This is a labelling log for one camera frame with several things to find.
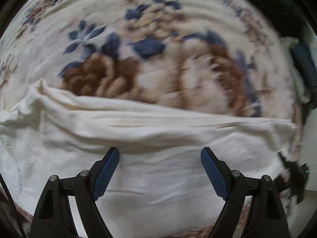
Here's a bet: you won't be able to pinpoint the black cable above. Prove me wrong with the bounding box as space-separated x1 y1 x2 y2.
0 173 27 238

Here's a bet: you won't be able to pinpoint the white cotton pants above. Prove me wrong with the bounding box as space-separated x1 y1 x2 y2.
1 80 297 237

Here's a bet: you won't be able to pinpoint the floral fleece blanket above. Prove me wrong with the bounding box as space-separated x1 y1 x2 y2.
0 0 308 238

